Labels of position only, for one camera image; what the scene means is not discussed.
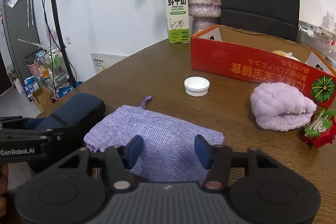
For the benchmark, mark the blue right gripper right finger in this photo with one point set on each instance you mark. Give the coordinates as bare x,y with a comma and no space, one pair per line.
206,153

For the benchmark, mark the person's left hand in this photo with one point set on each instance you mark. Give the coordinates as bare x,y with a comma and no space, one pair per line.
4,171

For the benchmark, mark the red rose hair clip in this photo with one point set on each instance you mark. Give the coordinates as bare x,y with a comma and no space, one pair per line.
321,129

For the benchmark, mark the white jar lid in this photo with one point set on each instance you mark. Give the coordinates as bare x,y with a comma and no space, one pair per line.
196,86

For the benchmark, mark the red cardboard produce box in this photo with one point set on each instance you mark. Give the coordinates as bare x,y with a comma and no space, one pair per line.
247,56

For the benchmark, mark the clear plastic food container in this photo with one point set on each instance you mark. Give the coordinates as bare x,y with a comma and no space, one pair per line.
318,38

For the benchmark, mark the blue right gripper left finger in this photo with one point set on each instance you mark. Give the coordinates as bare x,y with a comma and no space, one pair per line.
130,153

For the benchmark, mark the purple drawstring fabric pouch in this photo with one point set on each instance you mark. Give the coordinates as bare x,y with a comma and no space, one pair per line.
168,153

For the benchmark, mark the cluttered wire shelf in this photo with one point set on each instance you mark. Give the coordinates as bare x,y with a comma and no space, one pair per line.
49,80

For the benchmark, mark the left water bottle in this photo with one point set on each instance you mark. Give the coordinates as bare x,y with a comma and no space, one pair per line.
328,21

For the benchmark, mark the white green milk carton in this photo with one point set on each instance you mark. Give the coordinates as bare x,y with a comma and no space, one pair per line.
177,16

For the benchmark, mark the black light stand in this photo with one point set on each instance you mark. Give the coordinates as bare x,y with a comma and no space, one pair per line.
62,46

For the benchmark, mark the yellow white plush toy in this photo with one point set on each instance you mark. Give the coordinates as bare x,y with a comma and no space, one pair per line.
285,54

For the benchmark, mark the dark grey cabinet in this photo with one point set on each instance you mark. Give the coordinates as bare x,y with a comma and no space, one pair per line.
21,34

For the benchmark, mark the navy blue zip case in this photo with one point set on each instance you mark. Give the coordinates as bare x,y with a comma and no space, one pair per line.
83,110

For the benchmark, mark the fluffy purple headband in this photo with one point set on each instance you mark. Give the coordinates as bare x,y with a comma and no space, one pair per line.
281,107

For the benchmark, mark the purple textured vase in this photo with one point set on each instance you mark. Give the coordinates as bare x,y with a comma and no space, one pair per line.
205,13

